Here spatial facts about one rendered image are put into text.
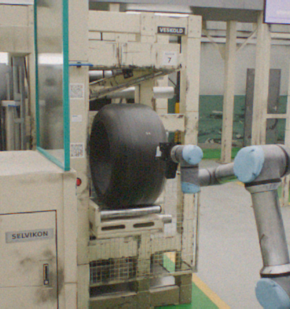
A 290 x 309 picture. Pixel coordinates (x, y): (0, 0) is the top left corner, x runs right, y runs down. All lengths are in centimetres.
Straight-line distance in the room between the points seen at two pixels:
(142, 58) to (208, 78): 981
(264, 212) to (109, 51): 142
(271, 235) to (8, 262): 83
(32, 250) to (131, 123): 99
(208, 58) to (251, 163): 1100
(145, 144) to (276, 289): 101
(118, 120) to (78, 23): 50
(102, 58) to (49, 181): 129
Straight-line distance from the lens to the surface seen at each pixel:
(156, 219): 241
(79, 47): 230
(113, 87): 276
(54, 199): 145
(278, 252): 155
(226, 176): 185
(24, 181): 142
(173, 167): 202
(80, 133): 230
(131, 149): 219
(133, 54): 266
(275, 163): 156
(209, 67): 1248
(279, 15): 623
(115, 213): 235
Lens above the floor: 152
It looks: 10 degrees down
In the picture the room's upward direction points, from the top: straight up
